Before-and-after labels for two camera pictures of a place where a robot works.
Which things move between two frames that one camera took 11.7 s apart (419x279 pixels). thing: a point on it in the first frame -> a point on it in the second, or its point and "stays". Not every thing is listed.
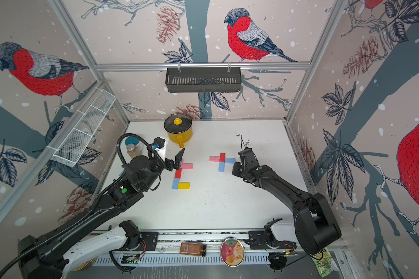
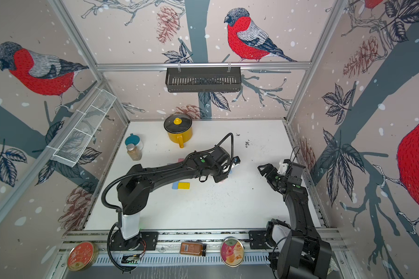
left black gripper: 170,165 -> 224,176
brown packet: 195,249 stays
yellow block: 184,186 stays
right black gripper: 235,168 -> 270,175
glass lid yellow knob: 177,123 stays
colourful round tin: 232,251 stays
